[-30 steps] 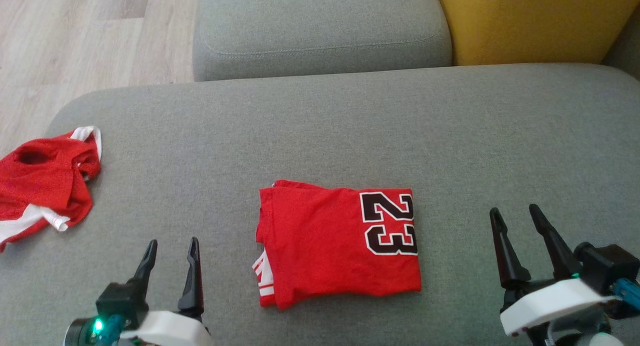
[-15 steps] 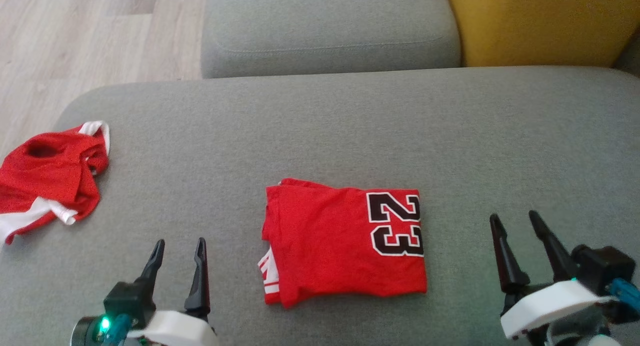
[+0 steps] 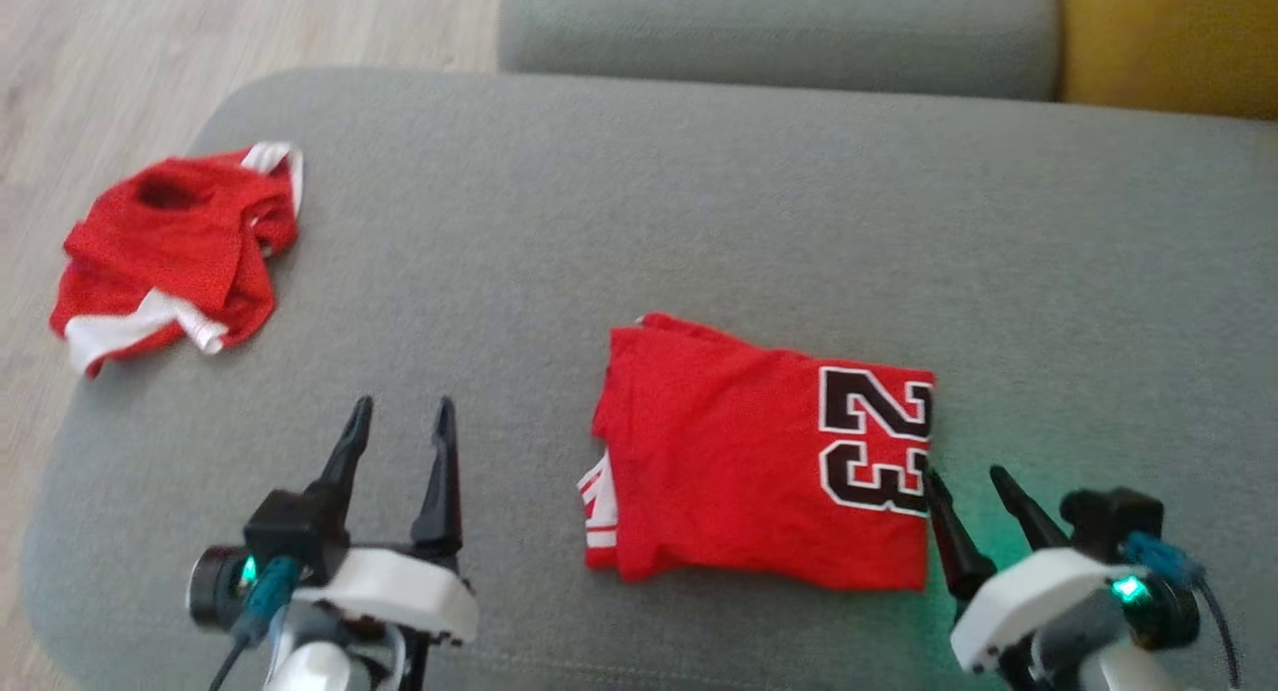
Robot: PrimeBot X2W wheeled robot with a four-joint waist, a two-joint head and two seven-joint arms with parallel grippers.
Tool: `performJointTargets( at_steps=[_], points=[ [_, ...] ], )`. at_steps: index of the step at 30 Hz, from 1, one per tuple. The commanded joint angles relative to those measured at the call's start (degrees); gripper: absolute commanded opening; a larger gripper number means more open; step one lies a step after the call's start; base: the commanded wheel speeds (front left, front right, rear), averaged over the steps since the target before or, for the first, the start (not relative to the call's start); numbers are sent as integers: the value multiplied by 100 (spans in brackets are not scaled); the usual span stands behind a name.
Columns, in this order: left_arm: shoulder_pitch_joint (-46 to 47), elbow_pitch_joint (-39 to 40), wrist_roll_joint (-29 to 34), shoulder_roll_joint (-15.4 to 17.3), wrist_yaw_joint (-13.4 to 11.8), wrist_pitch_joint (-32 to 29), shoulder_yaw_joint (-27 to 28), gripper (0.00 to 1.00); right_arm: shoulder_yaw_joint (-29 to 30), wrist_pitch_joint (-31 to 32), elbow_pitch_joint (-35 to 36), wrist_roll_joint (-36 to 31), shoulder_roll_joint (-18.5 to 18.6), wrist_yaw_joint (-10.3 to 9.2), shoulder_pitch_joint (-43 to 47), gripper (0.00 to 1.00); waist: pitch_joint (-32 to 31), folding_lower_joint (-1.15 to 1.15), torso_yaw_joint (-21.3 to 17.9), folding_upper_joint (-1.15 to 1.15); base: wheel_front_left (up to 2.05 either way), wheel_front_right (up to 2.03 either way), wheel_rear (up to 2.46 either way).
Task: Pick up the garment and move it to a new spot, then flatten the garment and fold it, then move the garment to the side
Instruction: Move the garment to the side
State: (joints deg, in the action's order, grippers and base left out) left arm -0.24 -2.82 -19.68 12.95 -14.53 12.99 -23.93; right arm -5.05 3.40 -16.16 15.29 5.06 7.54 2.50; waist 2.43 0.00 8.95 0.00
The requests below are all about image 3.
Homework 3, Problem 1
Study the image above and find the black left cable teal plug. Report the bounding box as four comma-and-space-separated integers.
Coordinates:
208, 555, 303, 691

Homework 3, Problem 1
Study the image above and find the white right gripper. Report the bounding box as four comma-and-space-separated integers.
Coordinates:
921, 464, 1204, 691

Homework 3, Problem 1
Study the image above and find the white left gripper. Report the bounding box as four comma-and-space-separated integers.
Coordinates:
188, 396, 481, 663

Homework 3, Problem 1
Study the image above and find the grey sofa seat cushion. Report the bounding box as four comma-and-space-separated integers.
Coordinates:
20, 67, 1278, 691

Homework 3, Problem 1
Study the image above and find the yellow sofa cushion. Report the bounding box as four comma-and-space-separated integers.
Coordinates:
1056, 0, 1278, 122

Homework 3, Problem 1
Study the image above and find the red shorts white trim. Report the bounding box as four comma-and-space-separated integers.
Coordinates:
49, 141, 305, 378

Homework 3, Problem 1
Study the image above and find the grey sofa back cushion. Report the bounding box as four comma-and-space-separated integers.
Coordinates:
497, 0, 1062, 104

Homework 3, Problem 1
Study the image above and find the red jersey number 23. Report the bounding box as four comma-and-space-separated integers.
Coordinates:
576, 312, 938, 593

